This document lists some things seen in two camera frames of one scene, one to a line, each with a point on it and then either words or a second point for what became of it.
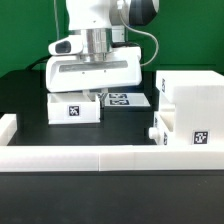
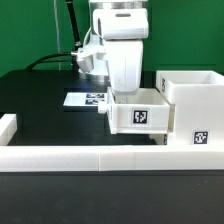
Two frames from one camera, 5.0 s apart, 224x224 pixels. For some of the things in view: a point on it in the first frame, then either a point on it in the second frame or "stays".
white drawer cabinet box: [191, 104] stays
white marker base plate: [136, 99] -> [86, 99]
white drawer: [67, 108] -> [145, 112]
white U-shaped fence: [102, 158] stays
